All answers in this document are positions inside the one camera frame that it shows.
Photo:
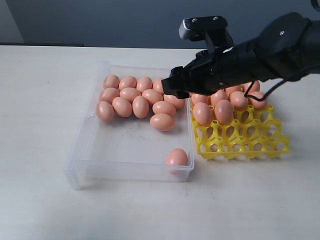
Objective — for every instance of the clear plastic bin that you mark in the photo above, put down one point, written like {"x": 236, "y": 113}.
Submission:
{"x": 127, "y": 148}

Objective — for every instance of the black object behind table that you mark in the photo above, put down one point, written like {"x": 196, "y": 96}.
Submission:
{"x": 42, "y": 44}

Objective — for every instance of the brown egg placed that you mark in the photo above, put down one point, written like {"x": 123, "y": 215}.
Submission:
{"x": 230, "y": 90}
{"x": 252, "y": 86}

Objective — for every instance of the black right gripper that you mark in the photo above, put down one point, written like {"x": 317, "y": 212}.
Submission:
{"x": 210, "y": 72}

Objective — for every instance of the brown egg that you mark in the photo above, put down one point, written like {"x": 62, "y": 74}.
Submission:
{"x": 105, "y": 111}
{"x": 196, "y": 98}
{"x": 111, "y": 81}
{"x": 144, "y": 83}
{"x": 218, "y": 96}
{"x": 238, "y": 100}
{"x": 162, "y": 122}
{"x": 127, "y": 82}
{"x": 157, "y": 85}
{"x": 164, "y": 107}
{"x": 203, "y": 114}

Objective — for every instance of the yellow plastic egg tray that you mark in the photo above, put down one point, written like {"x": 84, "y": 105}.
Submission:
{"x": 252, "y": 134}

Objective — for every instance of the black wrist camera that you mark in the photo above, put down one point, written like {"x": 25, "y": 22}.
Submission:
{"x": 211, "y": 29}

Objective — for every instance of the brown egg front right corner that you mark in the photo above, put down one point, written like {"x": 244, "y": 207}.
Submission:
{"x": 177, "y": 157}

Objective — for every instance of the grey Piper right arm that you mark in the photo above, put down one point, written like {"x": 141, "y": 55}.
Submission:
{"x": 288, "y": 48}

